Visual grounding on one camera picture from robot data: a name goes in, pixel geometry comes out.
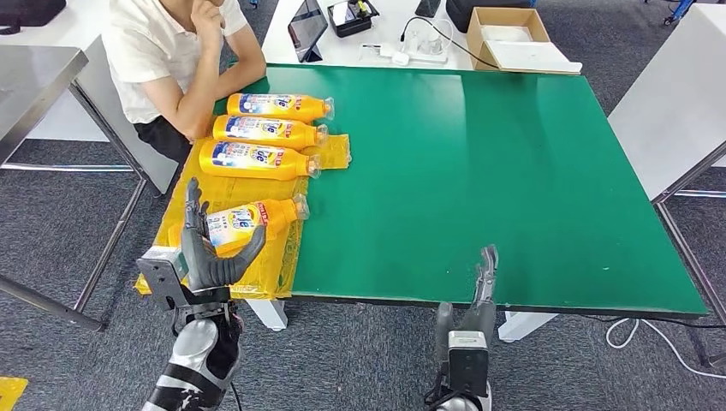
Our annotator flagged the person's right hand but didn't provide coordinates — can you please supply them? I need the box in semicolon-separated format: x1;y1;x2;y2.
189;0;226;46

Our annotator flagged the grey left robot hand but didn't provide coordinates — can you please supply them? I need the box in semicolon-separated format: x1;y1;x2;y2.
180;177;268;294

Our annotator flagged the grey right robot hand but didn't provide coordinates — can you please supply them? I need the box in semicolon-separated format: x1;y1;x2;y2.
435;244;500;364

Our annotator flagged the orange detergent bottle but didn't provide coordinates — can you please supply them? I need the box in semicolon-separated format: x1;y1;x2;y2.
198;139;323;182
211;114;330;151
226;92;336;124
205;193;311;256

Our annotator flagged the white table leg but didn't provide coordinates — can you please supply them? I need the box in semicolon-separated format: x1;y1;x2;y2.
245;297;289;332
497;310;560;344

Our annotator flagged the yellow taped mat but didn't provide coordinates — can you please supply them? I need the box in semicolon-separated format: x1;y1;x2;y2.
134;133;353;301

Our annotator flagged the person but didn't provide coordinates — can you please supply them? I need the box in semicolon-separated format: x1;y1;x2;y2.
104;0;268;164

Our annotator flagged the black tablet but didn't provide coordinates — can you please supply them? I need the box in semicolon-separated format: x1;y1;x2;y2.
287;0;330;63

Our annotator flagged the white panel table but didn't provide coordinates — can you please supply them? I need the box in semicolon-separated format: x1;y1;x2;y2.
0;0;181;195

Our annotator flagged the black tray with items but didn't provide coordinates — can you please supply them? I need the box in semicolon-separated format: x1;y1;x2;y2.
327;0;381;39

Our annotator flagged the white desk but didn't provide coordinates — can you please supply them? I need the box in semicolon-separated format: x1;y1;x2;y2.
260;0;476;72

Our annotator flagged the black bag on panel table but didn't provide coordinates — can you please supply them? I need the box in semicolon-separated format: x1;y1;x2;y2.
0;0;68;36

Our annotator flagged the clear plastic packet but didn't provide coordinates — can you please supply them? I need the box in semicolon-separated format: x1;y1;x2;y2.
404;20;455;63

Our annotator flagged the yellow floor marker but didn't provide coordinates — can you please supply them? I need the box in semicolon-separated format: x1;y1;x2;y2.
0;375;29;411

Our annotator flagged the black bag beside cardboard box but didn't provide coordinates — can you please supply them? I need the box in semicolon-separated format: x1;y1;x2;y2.
445;0;537;33

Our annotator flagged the brown cardboard box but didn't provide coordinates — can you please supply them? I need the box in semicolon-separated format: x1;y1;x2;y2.
467;6;584;75

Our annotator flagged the white foam pad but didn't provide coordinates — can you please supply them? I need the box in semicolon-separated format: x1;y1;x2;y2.
482;23;537;44

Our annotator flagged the white table with steel legs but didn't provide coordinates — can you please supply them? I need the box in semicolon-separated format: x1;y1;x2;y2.
608;3;726;370

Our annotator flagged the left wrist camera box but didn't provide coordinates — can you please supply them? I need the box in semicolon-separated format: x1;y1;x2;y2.
135;247;189;312

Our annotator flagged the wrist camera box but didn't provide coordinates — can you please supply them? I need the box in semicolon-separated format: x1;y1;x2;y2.
447;331;490;398
135;247;189;312

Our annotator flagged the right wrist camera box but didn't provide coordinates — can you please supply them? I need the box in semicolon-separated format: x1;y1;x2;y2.
447;331;490;398

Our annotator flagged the black floor cable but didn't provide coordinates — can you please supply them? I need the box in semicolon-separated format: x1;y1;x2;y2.
578;313;726;331

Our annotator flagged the white floor cable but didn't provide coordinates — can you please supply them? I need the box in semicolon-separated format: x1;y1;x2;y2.
604;316;726;381

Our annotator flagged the black desk cable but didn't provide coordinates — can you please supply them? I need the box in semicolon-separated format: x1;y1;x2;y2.
399;15;503;71

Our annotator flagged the blue frame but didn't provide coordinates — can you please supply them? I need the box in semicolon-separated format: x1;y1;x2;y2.
664;0;699;27

